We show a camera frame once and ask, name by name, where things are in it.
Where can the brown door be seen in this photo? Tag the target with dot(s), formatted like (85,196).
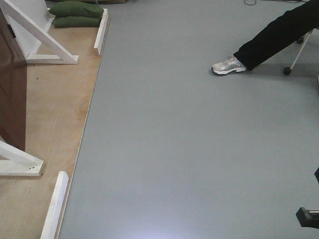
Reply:
(13,87)

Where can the chair leg with caster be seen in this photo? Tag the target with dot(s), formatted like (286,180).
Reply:
(302,41)

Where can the white lower brace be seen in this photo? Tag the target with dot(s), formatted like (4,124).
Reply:
(15,162)

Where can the white grey sneaker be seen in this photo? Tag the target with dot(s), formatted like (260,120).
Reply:
(229,65)

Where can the white edge rail far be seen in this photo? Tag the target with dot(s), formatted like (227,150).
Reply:
(102,32)

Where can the plywood base platform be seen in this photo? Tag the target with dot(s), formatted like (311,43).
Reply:
(58,99)

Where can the white wall panel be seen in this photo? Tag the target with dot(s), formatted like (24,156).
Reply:
(29,19)

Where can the upper green sandbag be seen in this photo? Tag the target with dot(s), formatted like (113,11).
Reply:
(75,8)

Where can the lower green sandbag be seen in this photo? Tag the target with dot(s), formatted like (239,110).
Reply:
(76,21)

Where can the black trouser leg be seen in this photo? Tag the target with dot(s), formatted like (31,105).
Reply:
(279,34)

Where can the white edge rail near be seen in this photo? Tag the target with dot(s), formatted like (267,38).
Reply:
(55,206)

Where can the black robot part lower right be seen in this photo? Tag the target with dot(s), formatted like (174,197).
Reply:
(308,218)

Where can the white edge rail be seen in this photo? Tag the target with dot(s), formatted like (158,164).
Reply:
(55,206)
(102,32)

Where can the green sandbag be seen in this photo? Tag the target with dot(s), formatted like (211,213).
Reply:
(76,21)
(75,8)

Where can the white diagonal brace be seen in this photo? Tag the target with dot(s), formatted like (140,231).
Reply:
(50,51)

